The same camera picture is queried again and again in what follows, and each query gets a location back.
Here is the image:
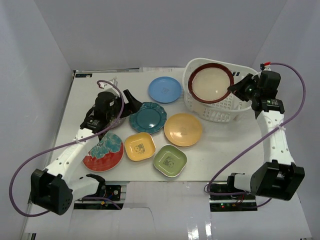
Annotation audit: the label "grey reindeer plate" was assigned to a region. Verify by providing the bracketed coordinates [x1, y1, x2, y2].
[86, 104, 127, 133]

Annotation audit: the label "white plastic dish bin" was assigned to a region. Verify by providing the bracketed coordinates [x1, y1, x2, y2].
[182, 57, 258, 123]

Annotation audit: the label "dark red rimmed plate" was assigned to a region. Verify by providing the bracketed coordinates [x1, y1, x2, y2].
[187, 62, 234, 104]

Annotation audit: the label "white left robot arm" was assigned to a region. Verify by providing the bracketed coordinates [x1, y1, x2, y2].
[30, 89, 142, 215]

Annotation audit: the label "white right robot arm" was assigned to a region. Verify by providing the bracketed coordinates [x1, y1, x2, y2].
[225, 70, 305, 201]

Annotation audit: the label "teal scalloped plate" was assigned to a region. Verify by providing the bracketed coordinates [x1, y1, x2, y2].
[129, 102, 167, 134]

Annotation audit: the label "light blue round plate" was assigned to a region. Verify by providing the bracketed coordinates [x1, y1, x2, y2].
[148, 76, 182, 104]

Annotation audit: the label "paper sheets behind table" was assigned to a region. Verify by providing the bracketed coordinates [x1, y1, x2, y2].
[139, 67, 185, 73]

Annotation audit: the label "black label sticker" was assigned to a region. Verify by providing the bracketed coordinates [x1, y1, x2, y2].
[74, 73, 93, 78]

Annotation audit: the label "yellow square panda dish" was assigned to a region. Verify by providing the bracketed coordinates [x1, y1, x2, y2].
[124, 132, 156, 162]

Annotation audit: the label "red teal flower plate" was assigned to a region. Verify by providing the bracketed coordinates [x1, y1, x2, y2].
[82, 131, 124, 173]

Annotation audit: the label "orange round plate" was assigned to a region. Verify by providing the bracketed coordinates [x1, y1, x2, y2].
[164, 113, 203, 147]

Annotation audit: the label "green square panda dish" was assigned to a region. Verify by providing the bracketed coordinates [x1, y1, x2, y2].
[153, 144, 188, 178]

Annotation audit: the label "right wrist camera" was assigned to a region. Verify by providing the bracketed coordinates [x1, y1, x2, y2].
[259, 61, 271, 71]

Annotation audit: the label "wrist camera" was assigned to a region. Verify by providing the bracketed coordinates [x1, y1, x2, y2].
[259, 61, 271, 71]
[97, 76, 120, 97]

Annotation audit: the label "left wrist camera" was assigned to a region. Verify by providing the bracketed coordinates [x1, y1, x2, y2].
[97, 76, 120, 97]

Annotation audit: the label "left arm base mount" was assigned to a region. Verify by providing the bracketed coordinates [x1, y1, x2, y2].
[74, 184, 127, 210]

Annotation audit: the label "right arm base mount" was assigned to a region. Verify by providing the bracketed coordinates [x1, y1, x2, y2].
[204, 182, 258, 212]

